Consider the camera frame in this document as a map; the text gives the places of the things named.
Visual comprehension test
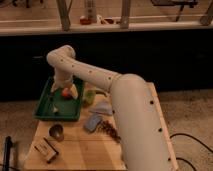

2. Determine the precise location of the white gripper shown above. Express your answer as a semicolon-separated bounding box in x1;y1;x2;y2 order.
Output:
51;70;78;99

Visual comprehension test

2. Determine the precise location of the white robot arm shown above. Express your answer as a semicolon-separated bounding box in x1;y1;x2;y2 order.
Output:
47;45;175;171

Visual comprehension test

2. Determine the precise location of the green plastic tray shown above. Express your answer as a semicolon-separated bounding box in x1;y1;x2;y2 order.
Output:
34;77;84;121

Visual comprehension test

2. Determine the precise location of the small object in tray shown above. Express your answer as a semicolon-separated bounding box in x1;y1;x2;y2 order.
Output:
49;96;59;115

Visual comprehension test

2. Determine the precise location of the green cup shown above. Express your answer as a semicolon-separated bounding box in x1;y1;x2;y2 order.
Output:
83;89;106;105

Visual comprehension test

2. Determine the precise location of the metal goblet cup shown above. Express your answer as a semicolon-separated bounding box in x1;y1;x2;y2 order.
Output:
49;124;64;142

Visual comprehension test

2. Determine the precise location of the grey-blue cloth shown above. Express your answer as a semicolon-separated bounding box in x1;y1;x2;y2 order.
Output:
89;101;113;116

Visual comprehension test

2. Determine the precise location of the red object on shelf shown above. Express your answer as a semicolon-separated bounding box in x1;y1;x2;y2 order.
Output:
79;16;92;25

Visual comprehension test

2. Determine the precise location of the black stand left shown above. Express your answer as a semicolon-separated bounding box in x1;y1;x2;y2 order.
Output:
2;136;13;171

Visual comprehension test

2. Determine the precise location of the black floor cable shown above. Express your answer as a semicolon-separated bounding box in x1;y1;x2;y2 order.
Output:
169;132;213;171

